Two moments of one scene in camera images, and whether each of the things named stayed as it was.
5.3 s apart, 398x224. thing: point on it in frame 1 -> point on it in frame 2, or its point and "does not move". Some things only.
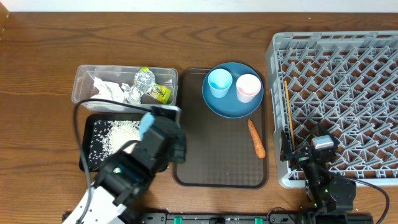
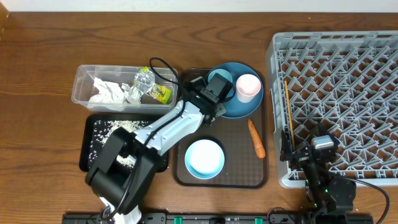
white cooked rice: (107, 137) does not move
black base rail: (290, 218) does not move
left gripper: (181, 154) -> (221, 110)
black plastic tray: (101, 134) does not move
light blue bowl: (147, 121) -> (204, 158)
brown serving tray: (220, 153) does not move
